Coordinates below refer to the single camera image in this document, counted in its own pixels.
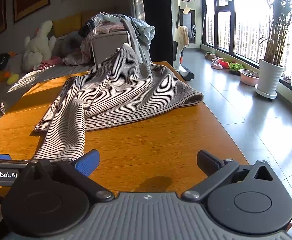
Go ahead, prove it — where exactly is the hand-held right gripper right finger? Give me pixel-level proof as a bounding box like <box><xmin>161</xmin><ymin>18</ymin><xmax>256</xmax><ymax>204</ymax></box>
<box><xmin>181</xmin><ymin>149</ymin><xmax>274</xmax><ymax>202</ymax></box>

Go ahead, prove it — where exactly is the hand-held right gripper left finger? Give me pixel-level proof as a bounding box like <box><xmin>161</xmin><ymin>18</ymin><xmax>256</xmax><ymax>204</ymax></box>
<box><xmin>21</xmin><ymin>149</ymin><xmax>115</xmax><ymax>202</ymax></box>

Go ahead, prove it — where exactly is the grey striped sweater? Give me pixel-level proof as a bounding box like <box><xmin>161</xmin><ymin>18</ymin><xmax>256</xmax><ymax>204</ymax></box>
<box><xmin>33</xmin><ymin>43</ymin><xmax>204</xmax><ymax>162</ymax></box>

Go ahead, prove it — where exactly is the pile of clothes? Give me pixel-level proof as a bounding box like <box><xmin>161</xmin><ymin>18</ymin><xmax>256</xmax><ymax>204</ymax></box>
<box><xmin>78</xmin><ymin>12</ymin><xmax>156</xmax><ymax>64</ymax></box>

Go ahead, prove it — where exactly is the yellow plush toy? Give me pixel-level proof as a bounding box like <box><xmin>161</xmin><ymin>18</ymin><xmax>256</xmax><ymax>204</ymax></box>
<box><xmin>7</xmin><ymin>73</ymin><xmax>20</xmax><ymax>85</ymax></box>

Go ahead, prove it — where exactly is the grey sofa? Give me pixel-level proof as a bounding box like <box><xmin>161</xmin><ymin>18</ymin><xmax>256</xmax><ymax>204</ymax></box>
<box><xmin>0</xmin><ymin>11</ymin><xmax>104</xmax><ymax>120</ymax></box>

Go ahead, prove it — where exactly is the white plant saucer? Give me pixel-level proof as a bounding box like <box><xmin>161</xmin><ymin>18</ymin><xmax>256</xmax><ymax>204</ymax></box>
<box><xmin>254</xmin><ymin>84</ymin><xmax>278</xmax><ymax>102</ymax></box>

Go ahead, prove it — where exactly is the pink basin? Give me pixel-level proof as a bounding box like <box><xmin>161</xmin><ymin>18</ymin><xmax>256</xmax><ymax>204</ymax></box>
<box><xmin>239</xmin><ymin>69</ymin><xmax>260</xmax><ymax>86</ymax></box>

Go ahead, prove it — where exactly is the green seedling tray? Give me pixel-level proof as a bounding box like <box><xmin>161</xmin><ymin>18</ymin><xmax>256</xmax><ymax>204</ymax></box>
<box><xmin>228</xmin><ymin>62</ymin><xmax>245</xmax><ymax>75</ymax></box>

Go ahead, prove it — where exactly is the red basin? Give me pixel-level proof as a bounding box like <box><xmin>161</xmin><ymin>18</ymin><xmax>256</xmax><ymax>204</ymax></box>
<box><xmin>217</xmin><ymin>58</ymin><xmax>236</xmax><ymax>69</ymax></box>

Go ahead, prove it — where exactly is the crumpled white pink clothing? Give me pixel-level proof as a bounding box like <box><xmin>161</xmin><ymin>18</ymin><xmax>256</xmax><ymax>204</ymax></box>
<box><xmin>62</xmin><ymin>49</ymin><xmax>92</xmax><ymax>67</ymax></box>

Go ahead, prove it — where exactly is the potted palm in white pot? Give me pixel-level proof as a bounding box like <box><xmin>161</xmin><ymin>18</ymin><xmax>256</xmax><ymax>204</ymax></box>
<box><xmin>255</xmin><ymin>0</ymin><xmax>292</xmax><ymax>94</ymax></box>

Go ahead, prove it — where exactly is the white floor washer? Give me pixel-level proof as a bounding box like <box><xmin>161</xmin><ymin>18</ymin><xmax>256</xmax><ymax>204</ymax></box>
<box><xmin>173</xmin><ymin>0</ymin><xmax>195</xmax><ymax>80</ymax></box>

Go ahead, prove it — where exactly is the white plush toy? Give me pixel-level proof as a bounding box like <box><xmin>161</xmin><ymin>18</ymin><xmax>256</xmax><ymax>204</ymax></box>
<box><xmin>23</xmin><ymin>20</ymin><xmax>57</xmax><ymax>72</ymax></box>

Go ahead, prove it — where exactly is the grey armchair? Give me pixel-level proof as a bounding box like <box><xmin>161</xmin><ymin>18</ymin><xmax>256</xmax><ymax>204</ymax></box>
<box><xmin>91</xmin><ymin>31</ymin><xmax>131</xmax><ymax>67</ymax></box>

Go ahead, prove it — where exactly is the grey plush cushion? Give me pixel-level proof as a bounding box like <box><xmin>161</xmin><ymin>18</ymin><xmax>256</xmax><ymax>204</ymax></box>
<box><xmin>56</xmin><ymin>31</ymin><xmax>84</xmax><ymax>58</ymax></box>

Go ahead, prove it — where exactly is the beige towel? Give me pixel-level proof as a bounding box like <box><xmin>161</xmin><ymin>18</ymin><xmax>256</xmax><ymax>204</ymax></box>
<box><xmin>178</xmin><ymin>26</ymin><xmax>189</xmax><ymax>47</ymax></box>

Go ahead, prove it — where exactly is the black framed window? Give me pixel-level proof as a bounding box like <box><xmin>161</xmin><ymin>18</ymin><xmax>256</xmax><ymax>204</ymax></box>
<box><xmin>201</xmin><ymin>0</ymin><xmax>292</xmax><ymax>93</ymax></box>

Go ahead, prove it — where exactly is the yellow sofa cushion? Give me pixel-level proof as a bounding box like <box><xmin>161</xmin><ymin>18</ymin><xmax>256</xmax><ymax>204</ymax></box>
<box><xmin>51</xmin><ymin>10</ymin><xmax>104</xmax><ymax>38</ymax></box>

